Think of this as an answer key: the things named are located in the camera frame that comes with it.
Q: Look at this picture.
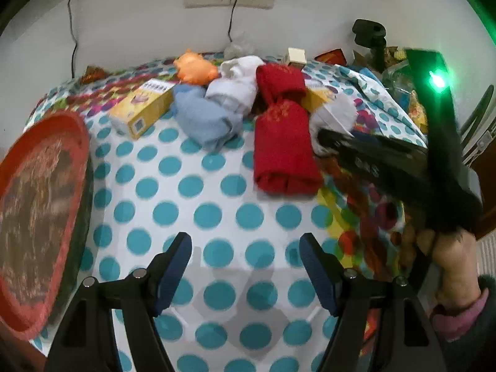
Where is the red sock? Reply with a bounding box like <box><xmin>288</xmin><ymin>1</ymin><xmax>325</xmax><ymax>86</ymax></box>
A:
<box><xmin>254</xmin><ymin>100</ymin><xmax>323</xmax><ymax>195</ymax></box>
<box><xmin>256</xmin><ymin>64</ymin><xmax>307</xmax><ymax>105</ymax></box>

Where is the red flat packet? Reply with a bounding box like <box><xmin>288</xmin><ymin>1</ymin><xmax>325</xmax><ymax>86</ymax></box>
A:
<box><xmin>314</xmin><ymin>48</ymin><xmax>347</xmax><ymax>65</ymax></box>

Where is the dark chair frame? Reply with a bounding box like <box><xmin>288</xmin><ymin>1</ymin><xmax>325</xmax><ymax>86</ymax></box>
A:
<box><xmin>459</xmin><ymin>85</ymin><xmax>496</xmax><ymax>167</ymax></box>

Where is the yellow knitted toy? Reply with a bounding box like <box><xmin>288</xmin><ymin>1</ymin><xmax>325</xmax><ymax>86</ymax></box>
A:
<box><xmin>383</xmin><ymin>46</ymin><xmax>409</xmax><ymax>66</ymax></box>

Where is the white ear-shaped object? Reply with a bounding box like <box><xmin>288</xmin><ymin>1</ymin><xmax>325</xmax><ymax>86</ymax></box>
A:
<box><xmin>308</xmin><ymin>95</ymin><xmax>357</xmax><ymax>156</ymax></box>

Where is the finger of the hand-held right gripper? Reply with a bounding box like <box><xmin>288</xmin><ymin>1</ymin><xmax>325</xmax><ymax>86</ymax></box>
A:
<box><xmin>318</xmin><ymin>129</ymin><xmax>427</xmax><ymax>156</ymax></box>

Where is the person's right forearm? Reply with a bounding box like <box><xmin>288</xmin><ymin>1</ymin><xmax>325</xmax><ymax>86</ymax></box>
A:
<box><xmin>428</xmin><ymin>275</ymin><xmax>496</xmax><ymax>343</ymax></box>

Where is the light blue sock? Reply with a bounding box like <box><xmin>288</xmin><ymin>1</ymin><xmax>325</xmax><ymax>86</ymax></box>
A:
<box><xmin>171</xmin><ymin>84</ymin><xmax>243</xmax><ymax>153</ymax></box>

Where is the yellow smiley carton box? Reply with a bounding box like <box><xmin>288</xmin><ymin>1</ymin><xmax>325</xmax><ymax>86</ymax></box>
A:
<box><xmin>300</xmin><ymin>85</ymin><xmax>330</xmax><ymax>111</ymax></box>
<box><xmin>108</xmin><ymin>78</ymin><xmax>175</xmax><ymax>141</ymax></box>

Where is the person's right hand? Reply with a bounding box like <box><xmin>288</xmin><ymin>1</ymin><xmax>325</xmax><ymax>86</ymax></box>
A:
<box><xmin>416</xmin><ymin>229</ymin><xmax>484</xmax><ymax>311</ymax></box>

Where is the red round tray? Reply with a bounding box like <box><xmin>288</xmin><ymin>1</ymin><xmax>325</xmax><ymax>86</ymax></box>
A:
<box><xmin>0</xmin><ymin>110</ymin><xmax>95</xmax><ymax>343</ymax></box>

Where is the crumpled clear plastic bag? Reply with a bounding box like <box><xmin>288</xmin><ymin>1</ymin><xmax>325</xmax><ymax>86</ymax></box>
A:
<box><xmin>224</xmin><ymin>31</ymin><xmax>257</xmax><ymax>60</ymax></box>

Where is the orange rubber toy animal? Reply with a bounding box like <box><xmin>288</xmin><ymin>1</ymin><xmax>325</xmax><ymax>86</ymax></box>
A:
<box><xmin>173</xmin><ymin>48</ymin><xmax>219</xmax><ymax>86</ymax></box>

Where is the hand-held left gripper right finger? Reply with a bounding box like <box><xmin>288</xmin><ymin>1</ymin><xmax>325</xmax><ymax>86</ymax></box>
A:
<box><xmin>299</xmin><ymin>232</ymin><xmax>452</xmax><ymax>372</ymax></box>

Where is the black clamp mount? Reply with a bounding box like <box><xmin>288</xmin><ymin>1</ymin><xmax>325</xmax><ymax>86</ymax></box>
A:
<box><xmin>352</xmin><ymin>19</ymin><xmax>388</xmax><ymax>71</ymax></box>

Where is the polka dot tablecloth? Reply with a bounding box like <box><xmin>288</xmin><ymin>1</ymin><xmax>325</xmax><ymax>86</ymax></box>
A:
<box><xmin>23</xmin><ymin>52</ymin><xmax>431</xmax><ymax>372</ymax></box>

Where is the long black wall cable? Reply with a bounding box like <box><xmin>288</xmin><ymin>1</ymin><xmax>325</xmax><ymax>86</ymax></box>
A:
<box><xmin>68</xmin><ymin>0</ymin><xmax>82</xmax><ymax>79</ymax></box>

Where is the clear bag of colourful snacks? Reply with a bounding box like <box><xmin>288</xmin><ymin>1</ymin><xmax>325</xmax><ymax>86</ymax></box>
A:
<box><xmin>382</xmin><ymin>60</ymin><xmax>431</xmax><ymax>134</ymax></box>

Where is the black adapter cable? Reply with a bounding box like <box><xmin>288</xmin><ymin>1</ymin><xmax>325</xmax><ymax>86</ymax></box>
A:
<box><xmin>227</xmin><ymin>0</ymin><xmax>238</xmax><ymax>45</ymax></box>

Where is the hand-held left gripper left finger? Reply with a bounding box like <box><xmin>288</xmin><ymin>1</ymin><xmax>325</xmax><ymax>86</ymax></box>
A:
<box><xmin>44</xmin><ymin>232</ymin><xmax>192</xmax><ymax>372</ymax></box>

